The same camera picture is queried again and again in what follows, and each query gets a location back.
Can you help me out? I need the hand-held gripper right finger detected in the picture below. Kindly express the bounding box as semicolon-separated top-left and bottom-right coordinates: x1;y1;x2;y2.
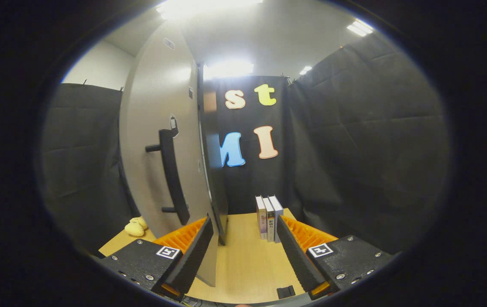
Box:
276;215;399;300

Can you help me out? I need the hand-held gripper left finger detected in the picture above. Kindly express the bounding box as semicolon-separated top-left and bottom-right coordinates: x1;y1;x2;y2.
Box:
98;215;215;301

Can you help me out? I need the black cabinet door handle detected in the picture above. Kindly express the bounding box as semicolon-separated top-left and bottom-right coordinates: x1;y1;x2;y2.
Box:
145;129;190;226

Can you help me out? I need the beige cabinet door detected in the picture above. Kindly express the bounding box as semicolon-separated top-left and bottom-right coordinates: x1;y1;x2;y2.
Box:
119;19;219;287

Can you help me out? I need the book with pale blue spine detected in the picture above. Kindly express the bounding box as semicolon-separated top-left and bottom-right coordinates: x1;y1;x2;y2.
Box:
268;195;285;243

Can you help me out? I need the yellow plush toy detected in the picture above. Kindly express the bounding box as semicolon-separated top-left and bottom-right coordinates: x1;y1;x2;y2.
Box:
125;216;148;237

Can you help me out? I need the black backdrop cloth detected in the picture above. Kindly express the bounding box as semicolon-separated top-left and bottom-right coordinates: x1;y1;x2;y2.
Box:
41;32;451;256

